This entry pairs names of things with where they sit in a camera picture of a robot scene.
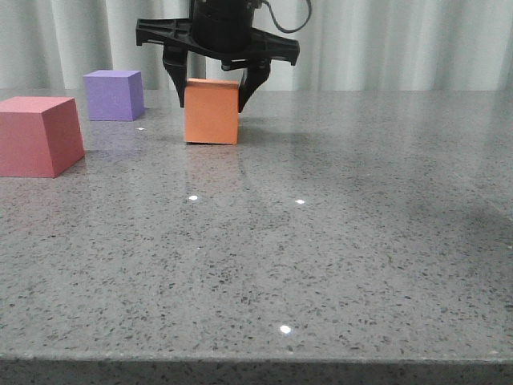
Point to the pink foam cube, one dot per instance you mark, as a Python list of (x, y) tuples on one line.
[(40, 136)]

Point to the white pleated curtain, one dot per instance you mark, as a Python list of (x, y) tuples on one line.
[(345, 45)]

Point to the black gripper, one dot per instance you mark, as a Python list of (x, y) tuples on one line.
[(220, 30)]

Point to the purple foam cube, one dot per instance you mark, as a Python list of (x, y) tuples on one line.
[(114, 95)]

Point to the orange foam cube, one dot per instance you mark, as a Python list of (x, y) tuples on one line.
[(211, 113)]

